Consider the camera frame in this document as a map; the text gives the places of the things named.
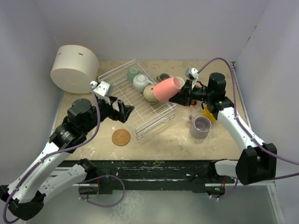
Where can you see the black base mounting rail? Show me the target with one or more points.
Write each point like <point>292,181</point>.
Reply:
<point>197,176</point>

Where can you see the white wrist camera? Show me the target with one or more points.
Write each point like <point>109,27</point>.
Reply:
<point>102,90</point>
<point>193,75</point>

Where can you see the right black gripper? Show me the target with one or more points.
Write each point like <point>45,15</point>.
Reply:
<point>184,97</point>

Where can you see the sage green cup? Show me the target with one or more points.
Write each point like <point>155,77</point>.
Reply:
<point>132,73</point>

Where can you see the lilac mug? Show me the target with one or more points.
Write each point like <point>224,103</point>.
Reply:
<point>200,126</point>

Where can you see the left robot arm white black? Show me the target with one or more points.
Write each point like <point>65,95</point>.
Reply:
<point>28,194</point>

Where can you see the yellow cup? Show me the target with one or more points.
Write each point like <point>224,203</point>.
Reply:
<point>208,115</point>

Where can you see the aluminium frame rail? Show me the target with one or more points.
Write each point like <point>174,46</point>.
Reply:
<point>248,84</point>

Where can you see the olive green small cup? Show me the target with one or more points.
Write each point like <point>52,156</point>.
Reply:
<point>162,77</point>

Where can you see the light pink mug white inside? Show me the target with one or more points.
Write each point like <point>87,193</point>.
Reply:
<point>166,89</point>

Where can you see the pale grey white mug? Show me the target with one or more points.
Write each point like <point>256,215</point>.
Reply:
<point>140,82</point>

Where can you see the round woven cork coaster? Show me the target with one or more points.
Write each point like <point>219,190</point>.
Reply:
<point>121,137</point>

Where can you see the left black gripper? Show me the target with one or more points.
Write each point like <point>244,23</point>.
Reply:
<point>124,110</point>

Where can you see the white wire dish rack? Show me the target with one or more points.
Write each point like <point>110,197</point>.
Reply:
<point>145,116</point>

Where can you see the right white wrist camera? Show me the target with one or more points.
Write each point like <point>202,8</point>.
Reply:
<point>193,75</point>

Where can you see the beige round mug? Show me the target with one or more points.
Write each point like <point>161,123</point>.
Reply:
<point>148,94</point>

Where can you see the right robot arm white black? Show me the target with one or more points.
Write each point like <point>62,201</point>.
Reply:
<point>257,161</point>

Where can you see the large white cylindrical container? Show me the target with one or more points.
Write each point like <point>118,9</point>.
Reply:
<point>75,66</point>

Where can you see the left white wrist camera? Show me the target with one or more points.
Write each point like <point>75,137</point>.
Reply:
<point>102,90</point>

